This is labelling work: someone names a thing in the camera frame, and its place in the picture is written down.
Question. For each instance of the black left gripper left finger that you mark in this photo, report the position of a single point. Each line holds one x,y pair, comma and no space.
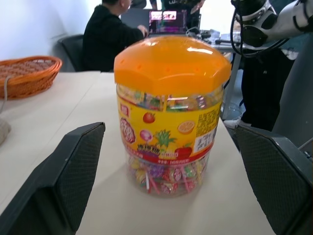
49,186

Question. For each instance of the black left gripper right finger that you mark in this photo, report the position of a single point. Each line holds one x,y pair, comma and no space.
281,186

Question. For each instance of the clear plastic lollipop jar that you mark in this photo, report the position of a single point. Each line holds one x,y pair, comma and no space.
166,137

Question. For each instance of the orange plastic jar lid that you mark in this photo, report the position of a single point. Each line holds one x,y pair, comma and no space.
171,63

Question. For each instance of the white shoe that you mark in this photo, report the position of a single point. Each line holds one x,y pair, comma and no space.
234,123

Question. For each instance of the yellow wrapped lollipop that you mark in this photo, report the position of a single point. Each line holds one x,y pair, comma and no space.
140,175

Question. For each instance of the standing person in black trousers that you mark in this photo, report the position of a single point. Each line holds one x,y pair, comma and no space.
264,90

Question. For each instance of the purple wrapped lollipop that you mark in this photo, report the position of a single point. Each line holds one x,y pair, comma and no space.
156,170

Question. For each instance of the orange wicker basket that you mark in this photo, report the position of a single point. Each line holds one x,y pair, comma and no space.
27,76

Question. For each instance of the black office chair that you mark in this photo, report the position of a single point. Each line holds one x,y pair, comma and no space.
73,52

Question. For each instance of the seated person in black hoodie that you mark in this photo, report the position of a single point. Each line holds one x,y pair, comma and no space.
107,41

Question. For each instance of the dark grey laptop lid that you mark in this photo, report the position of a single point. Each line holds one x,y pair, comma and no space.
134,17

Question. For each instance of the laptop with lit screen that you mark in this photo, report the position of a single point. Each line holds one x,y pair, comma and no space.
168,22

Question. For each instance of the standing person in dark top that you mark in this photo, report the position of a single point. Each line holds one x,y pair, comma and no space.
181,5

